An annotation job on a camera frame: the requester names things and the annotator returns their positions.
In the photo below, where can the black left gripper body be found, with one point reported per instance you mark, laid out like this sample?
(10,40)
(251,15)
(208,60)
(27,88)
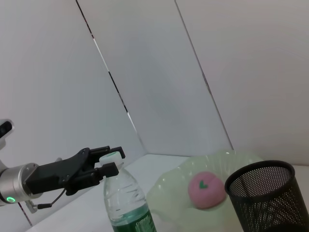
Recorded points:
(55,174)

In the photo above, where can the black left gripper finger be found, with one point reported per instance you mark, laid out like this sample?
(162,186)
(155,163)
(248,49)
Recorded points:
(103,151)
(96,176)

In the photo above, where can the clear green-label water bottle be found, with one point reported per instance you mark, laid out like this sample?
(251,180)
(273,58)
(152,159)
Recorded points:
(125,198)

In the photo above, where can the pink toy peach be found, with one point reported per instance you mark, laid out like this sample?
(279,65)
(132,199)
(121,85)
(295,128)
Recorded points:
(207,191)

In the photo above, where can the green glass fruit plate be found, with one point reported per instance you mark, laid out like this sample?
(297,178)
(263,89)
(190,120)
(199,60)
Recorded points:
(169,193)

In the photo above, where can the black mesh pen holder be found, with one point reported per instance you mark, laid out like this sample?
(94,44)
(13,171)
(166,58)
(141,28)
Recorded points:
(265,198)

